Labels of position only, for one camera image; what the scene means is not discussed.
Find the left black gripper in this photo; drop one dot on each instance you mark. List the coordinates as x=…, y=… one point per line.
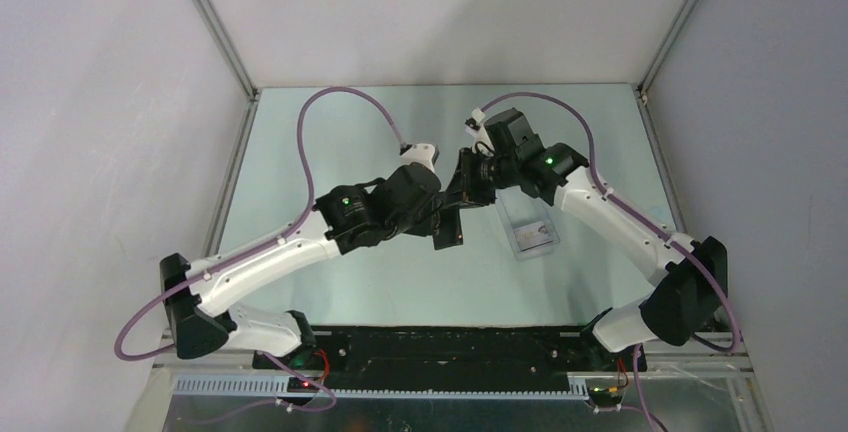
x=427, y=223

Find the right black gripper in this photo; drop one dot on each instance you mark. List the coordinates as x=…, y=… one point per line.
x=463, y=190

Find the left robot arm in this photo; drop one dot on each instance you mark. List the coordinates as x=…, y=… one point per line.
x=205, y=307

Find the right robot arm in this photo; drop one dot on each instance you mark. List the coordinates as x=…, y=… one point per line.
x=687, y=275

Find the clear plastic card tray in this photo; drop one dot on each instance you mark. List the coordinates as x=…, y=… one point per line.
x=516, y=209

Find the left controller board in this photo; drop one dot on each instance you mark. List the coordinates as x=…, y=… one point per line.
x=299, y=386

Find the controller board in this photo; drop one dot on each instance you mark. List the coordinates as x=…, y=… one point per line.
x=605, y=399
x=299, y=386

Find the right controller board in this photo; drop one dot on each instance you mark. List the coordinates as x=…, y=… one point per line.
x=605, y=399

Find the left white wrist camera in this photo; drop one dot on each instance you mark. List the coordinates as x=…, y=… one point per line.
x=419, y=155

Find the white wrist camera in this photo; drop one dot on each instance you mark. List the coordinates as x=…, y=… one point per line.
x=419, y=155
x=474, y=126

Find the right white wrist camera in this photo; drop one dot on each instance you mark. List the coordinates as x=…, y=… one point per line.
x=474, y=126

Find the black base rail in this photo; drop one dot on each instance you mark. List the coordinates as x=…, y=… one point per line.
x=454, y=359

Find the left aluminium frame post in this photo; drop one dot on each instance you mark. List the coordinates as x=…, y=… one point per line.
x=226, y=46

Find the aluminium frame post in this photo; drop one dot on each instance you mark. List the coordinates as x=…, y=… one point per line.
x=679, y=22
x=226, y=46

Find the right aluminium frame post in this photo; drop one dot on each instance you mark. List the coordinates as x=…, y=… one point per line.
x=679, y=22

